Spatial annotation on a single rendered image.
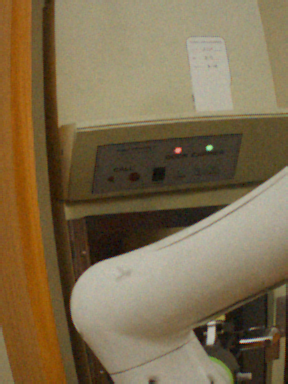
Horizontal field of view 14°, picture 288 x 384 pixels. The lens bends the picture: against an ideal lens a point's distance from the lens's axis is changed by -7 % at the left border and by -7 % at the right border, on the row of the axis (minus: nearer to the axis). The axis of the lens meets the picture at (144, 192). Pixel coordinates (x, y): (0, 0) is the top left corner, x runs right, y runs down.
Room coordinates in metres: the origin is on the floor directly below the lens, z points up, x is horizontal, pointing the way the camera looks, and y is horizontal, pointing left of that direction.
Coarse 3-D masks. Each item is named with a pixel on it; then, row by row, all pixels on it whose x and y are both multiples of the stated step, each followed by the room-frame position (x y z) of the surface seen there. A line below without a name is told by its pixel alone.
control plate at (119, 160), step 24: (120, 144) 1.51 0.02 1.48; (144, 144) 1.52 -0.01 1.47; (168, 144) 1.53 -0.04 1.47; (192, 144) 1.54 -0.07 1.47; (216, 144) 1.55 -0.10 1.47; (96, 168) 1.53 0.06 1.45; (120, 168) 1.54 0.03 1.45; (144, 168) 1.55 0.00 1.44; (168, 168) 1.56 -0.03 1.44; (192, 168) 1.57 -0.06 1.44; (96, 192) 1.56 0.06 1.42
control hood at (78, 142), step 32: (64, 128) 1.54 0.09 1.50; (96, 128) 1.48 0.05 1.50; (128, 128) 1.49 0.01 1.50; (160, 128) 1.51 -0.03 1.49; (192, 128) 1.52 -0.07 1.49; (224, 128) 1.53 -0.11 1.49; (256, 128) 1.55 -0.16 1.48; (64, 160) 1.55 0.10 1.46; (256, 160) 1.59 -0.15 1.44; (64, 192) 1.57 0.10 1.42; (128, 192) 1.58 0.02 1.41
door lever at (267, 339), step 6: (270, 330) 1.51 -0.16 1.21; (276, 330) 1.51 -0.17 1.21; (264, 336) 1.47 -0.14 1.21; (270, 336) 1.47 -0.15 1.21; (276, 336) 1.51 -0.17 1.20; (240, 342) 1.47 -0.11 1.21; (246, 342) 1.47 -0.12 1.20; (252, 342) 1.47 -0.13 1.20; (258, 342) 1.47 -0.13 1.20; (264, 342) 1.46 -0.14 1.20; (270, 342) 1.46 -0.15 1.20; (234, 348) 1.48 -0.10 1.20; (240, 348) 1.47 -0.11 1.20; (246, 348) 1.47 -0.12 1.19; (252, 348) 1.47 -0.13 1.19
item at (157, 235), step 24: (96, 216) 1.57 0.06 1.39; (120, 216) 1.56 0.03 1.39; (144, 216) 1.55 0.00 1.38; (168, 216) 1.54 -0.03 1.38; (192, 216) 1.54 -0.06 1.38; (96, 240) 1.57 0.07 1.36; (120, 240) 1.56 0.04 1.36; (144, 240) 1.55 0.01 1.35; (240, 312) 1.52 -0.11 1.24; (264, 312) 1.52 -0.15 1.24; (240, 360) 1.52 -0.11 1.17; (264, 360) 1.52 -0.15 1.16
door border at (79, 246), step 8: (80, 224) 1.57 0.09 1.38; (80, 232) 1.57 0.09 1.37; (72, 240) 1.57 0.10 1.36; (80, 240) 1.57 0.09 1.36; (72, 248) 1.57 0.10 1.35; (80, 248) 1.57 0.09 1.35; (88, 248) 1.57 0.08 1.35; (72, 256) 1.57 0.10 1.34; (80, 256) 1.57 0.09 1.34; (88, 256) 1.57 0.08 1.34; (80, 264) 1.57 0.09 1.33; (88, 264) 1.57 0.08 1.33; (80, 272) 1.57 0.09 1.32; (88, 352) 1.57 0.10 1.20; (88, 360) 1.57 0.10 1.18; (96, 360) 1.57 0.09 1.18; (96, 368) 1.57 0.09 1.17; (104, 368) 1.57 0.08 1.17; (96, 376) 1.57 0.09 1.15; (104, 376) 1.57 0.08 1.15
